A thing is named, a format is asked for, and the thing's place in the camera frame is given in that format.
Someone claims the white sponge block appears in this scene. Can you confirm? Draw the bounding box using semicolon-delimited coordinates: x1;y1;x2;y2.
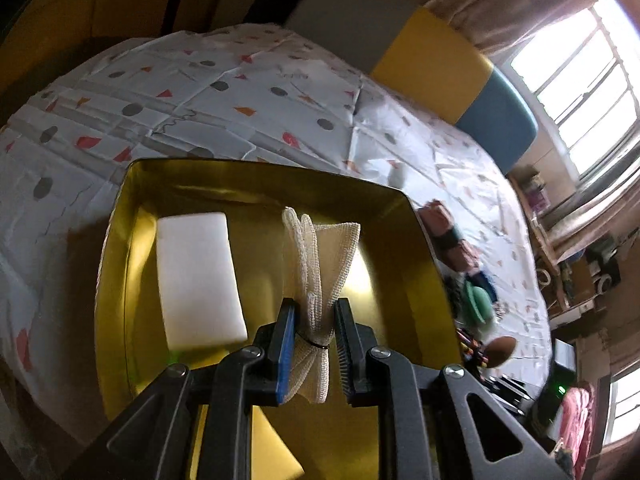
156;212;247;352

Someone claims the pink rolled towel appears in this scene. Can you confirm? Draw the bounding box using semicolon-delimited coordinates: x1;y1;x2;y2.
418;200;480;275

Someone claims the brown egg makeup sponge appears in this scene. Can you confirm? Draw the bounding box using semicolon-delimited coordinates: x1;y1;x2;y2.
483;336;516;368

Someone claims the grey yellow blue sofa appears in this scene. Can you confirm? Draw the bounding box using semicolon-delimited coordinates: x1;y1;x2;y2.
286;0;538;172

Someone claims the green powder puff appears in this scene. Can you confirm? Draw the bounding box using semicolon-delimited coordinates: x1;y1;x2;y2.
461;280;496;328

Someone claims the wooden side shelf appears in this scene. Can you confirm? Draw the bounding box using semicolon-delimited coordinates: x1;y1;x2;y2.
508;174;597;330

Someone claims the patterned white tablecloth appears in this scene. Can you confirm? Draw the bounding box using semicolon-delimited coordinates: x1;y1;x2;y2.
1;25;552;443

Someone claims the gold metal tin box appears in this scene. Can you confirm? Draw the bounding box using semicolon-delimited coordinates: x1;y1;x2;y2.
70;159;459;479

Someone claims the yellow sponge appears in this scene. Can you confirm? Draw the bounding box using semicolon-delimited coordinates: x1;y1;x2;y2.
186;405;304;480

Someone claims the cream mesh cloth bundle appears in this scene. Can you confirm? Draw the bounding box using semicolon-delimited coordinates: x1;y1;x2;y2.
282;207;360;404

